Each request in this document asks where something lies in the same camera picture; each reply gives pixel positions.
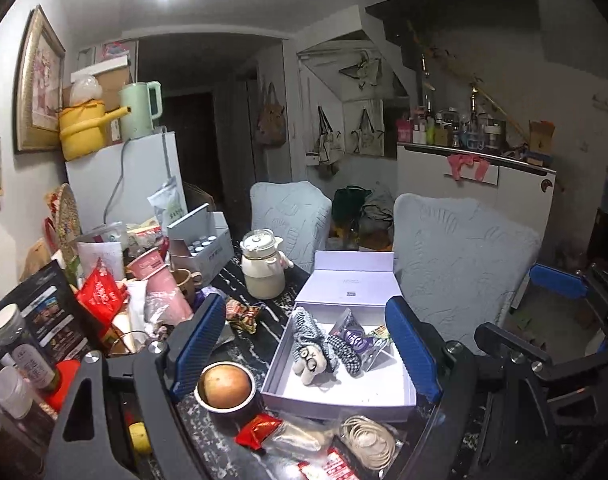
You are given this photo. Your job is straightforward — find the brown shoulder bag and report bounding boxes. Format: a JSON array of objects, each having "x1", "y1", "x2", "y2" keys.
[{"x1": 256, "y1": 82, "x2": 288, "y2": 147}]

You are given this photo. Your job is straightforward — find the steel bowl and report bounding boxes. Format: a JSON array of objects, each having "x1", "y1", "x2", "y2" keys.
[{"x1": 194, "y1": 362, "x2": 263, "y2": 425}]

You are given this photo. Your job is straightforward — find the red plastic bottle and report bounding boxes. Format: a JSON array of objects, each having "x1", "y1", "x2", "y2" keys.
[{"x1": 44, "y1": 359, "x2": 82, "y2": 411}]

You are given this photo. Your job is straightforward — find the yellow pot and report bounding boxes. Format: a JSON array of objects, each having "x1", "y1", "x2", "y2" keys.
[{"x1": 58, "y1": 100, "x2": 133, "y2": 162}]

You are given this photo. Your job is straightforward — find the white tote bag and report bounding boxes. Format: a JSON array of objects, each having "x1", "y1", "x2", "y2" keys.
[{"x1": 311, "y1": 106, "x2": 346, "y2": 166}]

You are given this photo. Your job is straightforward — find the small open cardboard box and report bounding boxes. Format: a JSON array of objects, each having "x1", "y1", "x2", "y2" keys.
[{"x1": 528, "y1": 120, "x2": 556, "y2": 157}]

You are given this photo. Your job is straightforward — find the kettle power cable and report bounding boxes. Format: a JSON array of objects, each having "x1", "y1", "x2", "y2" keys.
[{"x1": 104, "y1": 137, "x2": 133, "y2": 226}]

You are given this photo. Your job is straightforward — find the pink cloth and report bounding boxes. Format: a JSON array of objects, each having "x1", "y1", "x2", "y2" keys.
[{"x1": 446, "y1": 153, "x2": 491, "y2": 182}]

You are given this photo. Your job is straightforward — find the round brown fruit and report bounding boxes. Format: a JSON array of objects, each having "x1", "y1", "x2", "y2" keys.
[{"x1": 200, "y1": 364, "x2": 252, "y2": 409}]

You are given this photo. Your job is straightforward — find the large red snack bag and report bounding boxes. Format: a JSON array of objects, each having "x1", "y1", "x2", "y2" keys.
[{"x1": 75, "y1": 257, "x2": 130, "y2": 338}]

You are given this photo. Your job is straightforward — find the red and white packet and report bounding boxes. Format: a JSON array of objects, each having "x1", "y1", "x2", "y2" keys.
[{"x1": 296, "y1": 446, "x2": 362, "y2": 480}]

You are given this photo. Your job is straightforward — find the white fridge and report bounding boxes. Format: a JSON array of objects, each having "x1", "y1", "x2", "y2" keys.
[{"x1": 65, "y1": 130, "x2": 187, "y2": 241}]

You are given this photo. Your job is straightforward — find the small red snack packet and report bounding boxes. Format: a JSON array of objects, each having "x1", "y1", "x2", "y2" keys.
[{"x1": 234, "y1": 413, "x2": 285, "y2": 452}]

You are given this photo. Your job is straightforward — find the dark green bag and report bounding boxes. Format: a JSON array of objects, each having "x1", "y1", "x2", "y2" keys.
[{"x1": 332, "y1": 186, "x2": 373, "y2": 226}]

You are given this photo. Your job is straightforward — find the woven round fan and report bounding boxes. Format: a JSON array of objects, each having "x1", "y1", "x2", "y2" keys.
[{"x1": 45, "y1": 183, "x2": 82, "y2": 261}]

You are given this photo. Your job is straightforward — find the white cabinet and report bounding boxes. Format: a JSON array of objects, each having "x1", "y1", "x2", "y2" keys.
[{"x1": 396, "y1": 142, "x2": 557, "y2": 261}]

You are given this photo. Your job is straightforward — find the pink tumbler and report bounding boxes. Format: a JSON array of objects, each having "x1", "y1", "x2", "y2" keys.
[{"x1": 125, "y1": 247, "x2": 195, "y2": 328}]

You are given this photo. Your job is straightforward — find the glass mug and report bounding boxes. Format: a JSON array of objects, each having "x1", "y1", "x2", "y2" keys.
[{"x1": 105, "y1": 329, "x2": 152, "y2": 358}]

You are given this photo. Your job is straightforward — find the brown cardboard box white lid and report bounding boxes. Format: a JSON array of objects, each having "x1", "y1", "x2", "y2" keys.
[{"x1": 70, "y1": 55, "x2": 135, "y2": 146}]

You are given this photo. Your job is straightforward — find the pink clear plastic bag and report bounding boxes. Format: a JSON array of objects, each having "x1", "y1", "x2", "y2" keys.
[{"x1": 144, "y1": 292, "x2": 177, "y2": 333}]

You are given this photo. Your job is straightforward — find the yellow citrus fruit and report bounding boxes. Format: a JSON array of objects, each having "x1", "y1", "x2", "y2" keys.
[{"x1": 128, "y1": 422, "x2": 155, "y2": 456}]

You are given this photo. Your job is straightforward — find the framed picture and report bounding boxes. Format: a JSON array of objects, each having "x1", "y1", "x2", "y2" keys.
[{"x1": 13, "y1": 5, "x2": 67, "y2": 155}]

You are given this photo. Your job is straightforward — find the white box of small bottles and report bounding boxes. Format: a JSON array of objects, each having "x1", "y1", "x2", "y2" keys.
[{"x1": 166, "y1": 203, "x2": 235, "y2": 286}]

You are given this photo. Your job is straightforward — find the green and white pouch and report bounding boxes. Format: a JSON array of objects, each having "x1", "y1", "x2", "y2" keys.
[{"x1": 148, "y1": 177, "x2": 187, "y2": 228}]

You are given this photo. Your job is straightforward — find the coil of beige cord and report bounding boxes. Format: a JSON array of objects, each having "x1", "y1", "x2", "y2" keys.
[{"x1": 340, "y1": 414, "x2": 399, "y2": 467}]

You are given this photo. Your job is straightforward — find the lavender gift box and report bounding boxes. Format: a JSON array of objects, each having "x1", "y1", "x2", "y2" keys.
[{"x1": 260, "y1": 250, "x2": 419, "y2": 422}]

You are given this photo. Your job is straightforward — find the brown bottle pale label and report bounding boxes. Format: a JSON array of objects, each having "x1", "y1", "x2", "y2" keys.
[{"x1": 4, "y1": 332, "x2": 60, "y2": 393}]

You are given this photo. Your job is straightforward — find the black printed bag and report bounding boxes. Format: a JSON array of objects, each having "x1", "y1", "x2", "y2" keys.
[{"x1": 0, "y1": 260, "x2": 105, "y2": 368}]

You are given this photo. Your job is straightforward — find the colourful candy packet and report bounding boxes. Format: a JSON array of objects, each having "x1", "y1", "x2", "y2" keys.
[{"x1": 225, "y1": 298, "x2": 262, "y2": 335}]

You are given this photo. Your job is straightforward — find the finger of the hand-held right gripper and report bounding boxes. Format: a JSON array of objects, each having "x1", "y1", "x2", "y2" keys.
[
  {"x1": 528, "y1": 262, "x2": 608, "y2": 326},
  {"x1": 474, "y1": 322, "x2": 608, "y2": 401}
]

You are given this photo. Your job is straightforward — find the white paper sheet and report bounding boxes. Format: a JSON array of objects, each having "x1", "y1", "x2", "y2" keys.
[{"x1": 76, "y1": 241, "x2": 123, "y2": 281}]

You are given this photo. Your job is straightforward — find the printed tote bag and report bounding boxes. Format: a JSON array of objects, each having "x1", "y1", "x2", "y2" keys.
[{"x1": 350, "y1": 108, "x2": 386, "y2": 157}]

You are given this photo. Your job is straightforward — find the black case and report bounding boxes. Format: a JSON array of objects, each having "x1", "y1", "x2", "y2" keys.
[{"x1": 586, "y1": 207, "x2": 608, "y2": 267}]

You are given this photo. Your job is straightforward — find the light blue covered chair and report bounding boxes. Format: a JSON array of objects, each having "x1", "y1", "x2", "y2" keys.
[
  {"x1": 249, "y1": 181, "x2": 333, "y2": 276},
  {"x1": 393, "y1": 193, "x2": 542, "y2": 333}
]

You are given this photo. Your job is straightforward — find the bamboo pole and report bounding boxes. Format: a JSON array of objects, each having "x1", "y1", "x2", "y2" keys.
[{"x1": 406, "y1": 20, "x2": 530, "y2": 137}]

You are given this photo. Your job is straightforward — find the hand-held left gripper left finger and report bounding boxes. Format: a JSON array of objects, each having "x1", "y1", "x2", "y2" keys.
[{"x1": 44, "y1": 292, "x2": 227, "y2": 480}]

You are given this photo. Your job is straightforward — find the clear packet white contents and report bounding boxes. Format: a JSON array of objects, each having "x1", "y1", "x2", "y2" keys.
[{"x1": 260, "y1": 417, "x2": 336, "y2": 465}]

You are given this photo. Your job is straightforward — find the green electric kettle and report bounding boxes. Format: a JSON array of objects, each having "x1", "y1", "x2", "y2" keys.
[{"x1": 118, "y1": 81, "x2": 164, "y2": 141}]

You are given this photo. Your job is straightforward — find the row of bottles and jars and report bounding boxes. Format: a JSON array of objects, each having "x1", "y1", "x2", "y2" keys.
[{"x1": 396, "y1": 52, "x2": 507, "y2": 153}]

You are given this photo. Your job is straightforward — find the silver purple foil packet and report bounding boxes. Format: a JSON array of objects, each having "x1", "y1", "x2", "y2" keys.
[{"x1": 332, "y1": 308, "x2": 391, "y2": 373}]

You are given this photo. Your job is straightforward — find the knit doll with glasses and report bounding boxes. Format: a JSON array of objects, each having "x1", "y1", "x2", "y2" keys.
[{"x1": 290, "y1": 306, "x2": 363, "y2": 387}]

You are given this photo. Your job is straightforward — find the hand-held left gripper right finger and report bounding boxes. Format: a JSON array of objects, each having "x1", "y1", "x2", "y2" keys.
[{"x1": 385, "y1": 296, "x2": 560, "y2": 480}]

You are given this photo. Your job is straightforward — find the brown mug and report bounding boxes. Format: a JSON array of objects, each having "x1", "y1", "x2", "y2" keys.
[{"x1": 170, "y1": 268, "x2": 204, "y2": 302}]

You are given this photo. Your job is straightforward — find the cream ceramic teapot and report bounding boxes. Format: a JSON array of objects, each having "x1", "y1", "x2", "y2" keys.
[{"x1": 240, "y1": 228, "x2": 296, "y2": 300}]

